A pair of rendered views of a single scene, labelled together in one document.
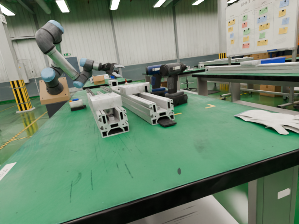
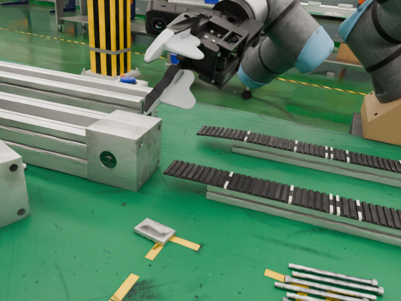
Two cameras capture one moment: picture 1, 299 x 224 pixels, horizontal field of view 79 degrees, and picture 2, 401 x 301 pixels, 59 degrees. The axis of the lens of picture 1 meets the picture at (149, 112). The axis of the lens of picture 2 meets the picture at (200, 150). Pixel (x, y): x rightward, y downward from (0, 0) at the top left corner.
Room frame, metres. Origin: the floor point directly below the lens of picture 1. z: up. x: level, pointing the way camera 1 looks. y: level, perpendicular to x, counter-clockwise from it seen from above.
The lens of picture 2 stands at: (1.89, -0.14, 1.11)
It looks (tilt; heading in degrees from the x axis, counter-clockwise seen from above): 26 degrees down; 125
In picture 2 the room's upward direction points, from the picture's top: 5 degrees clockwise
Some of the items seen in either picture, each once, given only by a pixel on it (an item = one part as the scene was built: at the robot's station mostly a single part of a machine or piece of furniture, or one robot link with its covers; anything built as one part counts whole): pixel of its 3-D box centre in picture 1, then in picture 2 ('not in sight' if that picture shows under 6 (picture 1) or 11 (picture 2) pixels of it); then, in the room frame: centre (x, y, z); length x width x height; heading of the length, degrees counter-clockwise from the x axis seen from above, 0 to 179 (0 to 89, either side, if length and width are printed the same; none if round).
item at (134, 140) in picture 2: (116, 92); (129, 146); (1.47, 0.25, 0.83); 0.12 x 0.09 x 0.10; 110
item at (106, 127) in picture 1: (100, 106); (2, 83); (0.99, 0.26, 0.82); 0.80 x 0.10 x 0.09; 20
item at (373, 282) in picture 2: not in sight; (331, 274); (1.84, 0.24, 0.78); 0.11 x 0.01 x 0.01; 24
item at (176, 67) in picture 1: (177, 83); not in sight; (0.97, -0.17, 0.89); 0.20 x 0.08 x 0.22; 127
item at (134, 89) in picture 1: (131, 91); not in sight; (1.05, 0.09, 0.87); 0.16 x 0.11 x 0.07; 20
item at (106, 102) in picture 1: (105, 103); not in sight; (0.75, 0.18, 0.87); 0.16 x 0.11 x 0.07; 20
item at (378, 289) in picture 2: not in sight; (336, 282); (1.85, 0.23, 0.78); 0.11 x 0.01 x 0.01; 25
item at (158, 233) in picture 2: not in sight; (154, 231); (1.62, 0.15, 0.78); 0.05 x 0.03 x 0.01; 7
